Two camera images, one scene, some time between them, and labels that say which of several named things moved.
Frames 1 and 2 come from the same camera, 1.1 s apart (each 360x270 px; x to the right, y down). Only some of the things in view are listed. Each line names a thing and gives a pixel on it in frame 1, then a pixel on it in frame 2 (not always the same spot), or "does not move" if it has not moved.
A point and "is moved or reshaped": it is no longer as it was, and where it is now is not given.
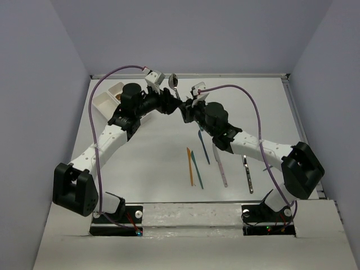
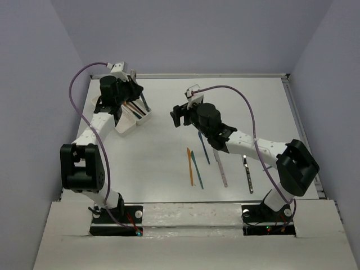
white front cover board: x=198 y=236 does not move
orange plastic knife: x=189 y=153 does not move
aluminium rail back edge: x=142 y=76 does not move
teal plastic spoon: x=270 y=167 does not move
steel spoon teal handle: x=172 y=82 is moved or reshaped
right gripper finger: x=185 y=108 → x=176 y=115
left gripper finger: x=170 y=103 → x=135 y=89
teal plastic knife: x=193 y=159 does not move
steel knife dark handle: x=248 y=175 does not move
